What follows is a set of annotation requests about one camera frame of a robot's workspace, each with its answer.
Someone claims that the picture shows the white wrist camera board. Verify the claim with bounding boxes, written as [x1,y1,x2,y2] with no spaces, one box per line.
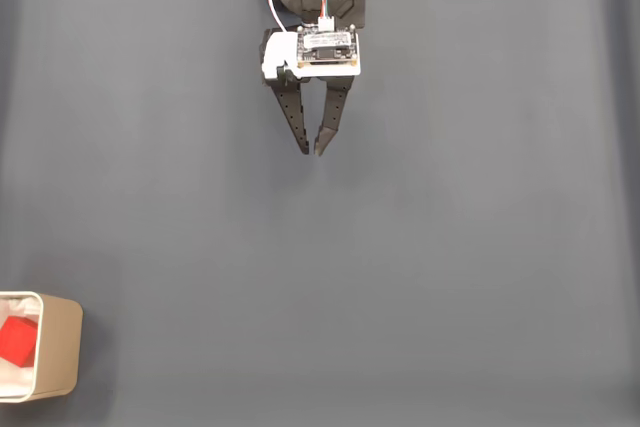
[260,23,362,81]

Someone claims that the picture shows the red cube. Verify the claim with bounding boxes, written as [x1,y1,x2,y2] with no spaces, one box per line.
[0,315,41,369]

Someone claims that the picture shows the beige box with white rim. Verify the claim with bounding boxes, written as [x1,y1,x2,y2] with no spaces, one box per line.
[0,290,84,402]

